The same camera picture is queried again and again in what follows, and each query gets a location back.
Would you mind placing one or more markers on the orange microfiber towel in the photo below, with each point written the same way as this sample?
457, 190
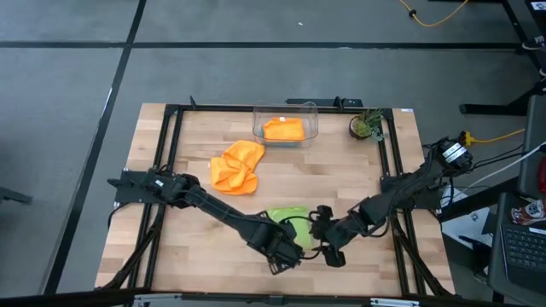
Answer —
234, 170
283, 130

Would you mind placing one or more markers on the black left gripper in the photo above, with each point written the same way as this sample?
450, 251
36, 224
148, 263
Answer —
277, 243

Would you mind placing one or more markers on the clear plastic bin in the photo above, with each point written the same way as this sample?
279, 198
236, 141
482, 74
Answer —
311, 123

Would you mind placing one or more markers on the dark grey side desk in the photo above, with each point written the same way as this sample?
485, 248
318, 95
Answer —
497, 256

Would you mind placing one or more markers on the small potted succulent plant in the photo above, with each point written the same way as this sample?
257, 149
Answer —
362, 128

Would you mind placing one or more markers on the black keyboard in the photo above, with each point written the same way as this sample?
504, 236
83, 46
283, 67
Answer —
526, 249

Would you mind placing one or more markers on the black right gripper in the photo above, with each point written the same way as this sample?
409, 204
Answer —
330, 230

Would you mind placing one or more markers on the black chair base leg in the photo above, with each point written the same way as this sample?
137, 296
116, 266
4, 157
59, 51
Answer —
15, 196

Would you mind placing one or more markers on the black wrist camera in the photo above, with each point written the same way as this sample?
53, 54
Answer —
279, 268
335, 257

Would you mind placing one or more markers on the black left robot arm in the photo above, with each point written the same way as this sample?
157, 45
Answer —
222, 211

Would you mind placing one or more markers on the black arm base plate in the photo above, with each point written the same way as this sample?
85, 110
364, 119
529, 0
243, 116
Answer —
128, 192
430, 204

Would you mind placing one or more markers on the black desk leg frame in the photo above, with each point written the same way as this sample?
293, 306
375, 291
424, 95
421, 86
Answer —
503, 108

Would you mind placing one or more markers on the dark grey panel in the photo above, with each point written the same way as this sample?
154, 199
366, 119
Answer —
533, 136

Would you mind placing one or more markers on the white box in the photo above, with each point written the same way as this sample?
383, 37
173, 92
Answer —
469, 226

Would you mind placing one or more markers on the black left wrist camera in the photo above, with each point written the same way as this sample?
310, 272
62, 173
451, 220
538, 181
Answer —
279, 268

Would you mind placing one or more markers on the black front rail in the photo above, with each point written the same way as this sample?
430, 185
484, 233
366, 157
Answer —
85, 298

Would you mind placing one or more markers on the red object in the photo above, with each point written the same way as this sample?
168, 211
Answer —
542, 175

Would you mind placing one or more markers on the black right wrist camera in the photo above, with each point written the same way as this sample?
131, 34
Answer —
335, 257

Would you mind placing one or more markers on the black metal table frame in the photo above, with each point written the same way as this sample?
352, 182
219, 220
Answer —
205, 107

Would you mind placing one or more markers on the lime green microfiber towel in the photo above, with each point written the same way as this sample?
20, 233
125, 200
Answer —
283, 213

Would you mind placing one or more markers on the brown snack packet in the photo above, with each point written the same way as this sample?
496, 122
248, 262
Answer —
529, 212

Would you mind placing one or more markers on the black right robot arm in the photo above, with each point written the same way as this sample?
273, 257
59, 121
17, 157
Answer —
396, 192

